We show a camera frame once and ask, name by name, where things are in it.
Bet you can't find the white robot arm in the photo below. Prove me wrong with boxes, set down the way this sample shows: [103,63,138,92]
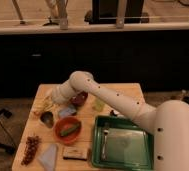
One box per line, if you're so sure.
[51,71,189,171]

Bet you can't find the metal cup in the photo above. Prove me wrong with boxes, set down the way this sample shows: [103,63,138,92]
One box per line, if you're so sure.
[40,111,54,128]

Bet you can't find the light green object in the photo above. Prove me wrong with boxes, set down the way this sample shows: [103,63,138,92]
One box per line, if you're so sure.
[93,98,105,112]

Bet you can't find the dark red bowl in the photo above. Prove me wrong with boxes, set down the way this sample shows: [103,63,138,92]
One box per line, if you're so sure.
[70,92,88,107]

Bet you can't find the blue grey cloth piece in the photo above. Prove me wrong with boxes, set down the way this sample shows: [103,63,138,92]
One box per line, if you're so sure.
[58,105,77,118]

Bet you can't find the green cucumber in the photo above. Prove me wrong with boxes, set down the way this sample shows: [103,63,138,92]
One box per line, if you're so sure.
[60,122,81,137]

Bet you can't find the orange plastic bowl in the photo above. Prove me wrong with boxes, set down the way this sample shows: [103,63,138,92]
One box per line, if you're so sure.
[54,117,82,145]

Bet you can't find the brown white sponge block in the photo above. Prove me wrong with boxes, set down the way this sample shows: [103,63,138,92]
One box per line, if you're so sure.
[63,147,88,160]

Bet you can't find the green plastic tray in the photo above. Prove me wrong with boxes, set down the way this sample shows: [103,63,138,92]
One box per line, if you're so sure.
[91,116,154,171]

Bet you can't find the bunch of red grapes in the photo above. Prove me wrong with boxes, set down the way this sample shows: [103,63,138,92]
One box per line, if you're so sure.
[21,136,40,165]

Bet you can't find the light blue cloth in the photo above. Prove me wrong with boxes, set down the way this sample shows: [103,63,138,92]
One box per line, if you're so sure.
[38,144,58,171]

